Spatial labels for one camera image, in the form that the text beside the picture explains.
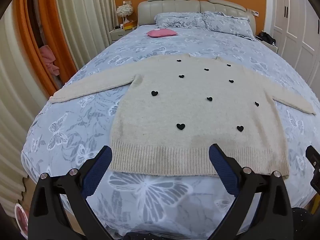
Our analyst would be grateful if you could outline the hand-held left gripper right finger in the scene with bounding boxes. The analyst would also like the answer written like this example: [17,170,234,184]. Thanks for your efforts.
[207,144,293,240]

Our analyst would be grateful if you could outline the person's dark dotted clothing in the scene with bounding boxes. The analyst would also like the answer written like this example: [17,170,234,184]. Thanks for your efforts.
[292,206,320,240]

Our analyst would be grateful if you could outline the orange curtain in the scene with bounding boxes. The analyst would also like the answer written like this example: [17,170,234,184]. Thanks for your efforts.
[14,0,78,97]

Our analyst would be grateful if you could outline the butterfly print bed cover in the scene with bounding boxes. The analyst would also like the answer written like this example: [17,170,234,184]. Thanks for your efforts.
[21,25,320,238]

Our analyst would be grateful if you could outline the cream sweater with black hearts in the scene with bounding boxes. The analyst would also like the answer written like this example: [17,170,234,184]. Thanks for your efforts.
[49,54,317,179]

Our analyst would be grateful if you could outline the black bag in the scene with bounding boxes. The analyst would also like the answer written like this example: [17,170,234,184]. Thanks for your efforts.
[255,31,277,46]

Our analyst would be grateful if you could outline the cream pleated curtain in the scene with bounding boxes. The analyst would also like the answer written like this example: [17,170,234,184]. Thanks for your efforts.
[0,5,52,218]
[54,0,118,70]

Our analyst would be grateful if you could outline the red and white round object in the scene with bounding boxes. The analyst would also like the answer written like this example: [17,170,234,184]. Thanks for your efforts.
[14,203,29,236]

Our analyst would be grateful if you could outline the butterfly print pillow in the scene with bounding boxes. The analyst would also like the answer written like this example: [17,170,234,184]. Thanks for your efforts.
[154,12,207,28]
[204,11,254,39]

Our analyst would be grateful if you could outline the pink cushion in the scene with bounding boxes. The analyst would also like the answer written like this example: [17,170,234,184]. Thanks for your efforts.
[146,29,178,38]

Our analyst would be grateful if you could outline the white wardrobe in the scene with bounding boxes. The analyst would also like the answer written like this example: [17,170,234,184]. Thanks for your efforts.
[265,0,320,87]

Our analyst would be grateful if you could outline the pink hanging clothes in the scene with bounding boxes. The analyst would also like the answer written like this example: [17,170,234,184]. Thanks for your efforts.
[39,45,60,77]

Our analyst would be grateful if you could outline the white feather lamp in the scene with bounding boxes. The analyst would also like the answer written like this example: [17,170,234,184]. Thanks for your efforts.
[116,1,134,23]

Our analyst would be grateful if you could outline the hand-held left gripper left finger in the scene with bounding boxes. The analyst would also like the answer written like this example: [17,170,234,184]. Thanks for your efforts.
[28,145,118,240]

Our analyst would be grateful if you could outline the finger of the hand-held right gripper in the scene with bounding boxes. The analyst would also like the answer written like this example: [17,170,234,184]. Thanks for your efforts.
[305,145,320,195]

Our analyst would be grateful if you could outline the white nightstand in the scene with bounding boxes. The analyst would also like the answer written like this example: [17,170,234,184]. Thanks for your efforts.
[255,39,279,53]
[109,26,138,44]

